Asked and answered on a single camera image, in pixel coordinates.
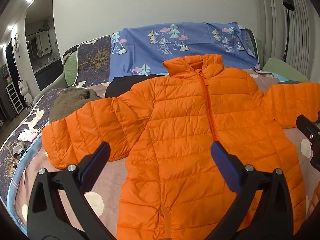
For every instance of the green pillow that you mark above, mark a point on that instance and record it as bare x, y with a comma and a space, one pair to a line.
283, 71

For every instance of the dark floral pillow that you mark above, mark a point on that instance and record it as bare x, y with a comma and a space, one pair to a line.
88, 63

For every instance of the white small rack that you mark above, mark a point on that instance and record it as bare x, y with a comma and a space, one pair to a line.
14, 98

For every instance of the black folded garment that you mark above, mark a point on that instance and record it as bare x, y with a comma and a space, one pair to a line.
121, 85

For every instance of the orange puffer jacket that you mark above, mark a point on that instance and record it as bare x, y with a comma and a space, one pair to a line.
164, 128

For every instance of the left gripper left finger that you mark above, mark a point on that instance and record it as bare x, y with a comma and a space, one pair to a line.
47, 218

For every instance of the grey pleated curtain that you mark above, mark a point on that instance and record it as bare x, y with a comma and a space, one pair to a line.
272, 33

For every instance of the olive fleece garment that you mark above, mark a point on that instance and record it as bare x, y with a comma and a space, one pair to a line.
70, 100

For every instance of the black floor lamp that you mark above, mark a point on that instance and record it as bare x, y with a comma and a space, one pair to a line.
289, 6

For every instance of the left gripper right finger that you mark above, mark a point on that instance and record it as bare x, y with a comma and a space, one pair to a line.
273, 218

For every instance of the white lucky cat figurine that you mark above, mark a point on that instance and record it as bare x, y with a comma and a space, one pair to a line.
24, 91

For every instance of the blue tree-print sheet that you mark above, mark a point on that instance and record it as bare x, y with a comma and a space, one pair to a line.
142, 51

